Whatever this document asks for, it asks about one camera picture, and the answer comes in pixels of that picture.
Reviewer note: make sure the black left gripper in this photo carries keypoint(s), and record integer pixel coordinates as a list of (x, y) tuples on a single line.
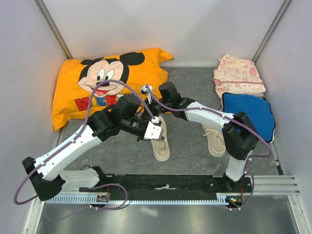
[(140, 139)]

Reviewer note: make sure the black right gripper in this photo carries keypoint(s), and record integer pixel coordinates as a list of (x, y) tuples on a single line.
[(151, 107)]

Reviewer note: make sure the beige lace shoe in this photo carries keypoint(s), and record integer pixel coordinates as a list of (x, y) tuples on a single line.
[(216, 144), (161, 148)]

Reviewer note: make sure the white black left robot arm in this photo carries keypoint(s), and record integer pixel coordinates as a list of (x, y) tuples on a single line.
[(47, 173)]

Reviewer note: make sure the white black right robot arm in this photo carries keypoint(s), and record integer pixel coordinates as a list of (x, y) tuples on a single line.
[(239, 134)]

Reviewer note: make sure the orange Mickey Mouse pillow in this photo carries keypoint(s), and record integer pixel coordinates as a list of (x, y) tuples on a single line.
[(93, 84)]

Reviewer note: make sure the pink patterned folded garment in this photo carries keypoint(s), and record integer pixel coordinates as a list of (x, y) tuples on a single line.
[(237, 76)]

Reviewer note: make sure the blue folded cloth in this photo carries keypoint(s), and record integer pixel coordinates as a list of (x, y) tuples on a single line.
[(257, 109)]

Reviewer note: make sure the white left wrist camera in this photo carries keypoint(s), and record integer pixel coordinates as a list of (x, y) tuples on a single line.
[(154, 131)]

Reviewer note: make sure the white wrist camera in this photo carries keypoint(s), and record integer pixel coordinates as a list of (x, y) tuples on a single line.
[(147, 90), (154, 131)]

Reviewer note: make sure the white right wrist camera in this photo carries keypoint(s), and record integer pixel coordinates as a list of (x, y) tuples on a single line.
[(147, 90)]

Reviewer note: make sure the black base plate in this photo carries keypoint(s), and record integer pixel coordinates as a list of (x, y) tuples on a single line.
[(205, 183)]

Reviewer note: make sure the grey slotted cable duct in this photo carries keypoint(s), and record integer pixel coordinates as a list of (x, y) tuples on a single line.
[(97, 200)]

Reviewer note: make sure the aluminium frame rail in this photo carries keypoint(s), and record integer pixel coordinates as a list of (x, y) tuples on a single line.
[(92, 180)]

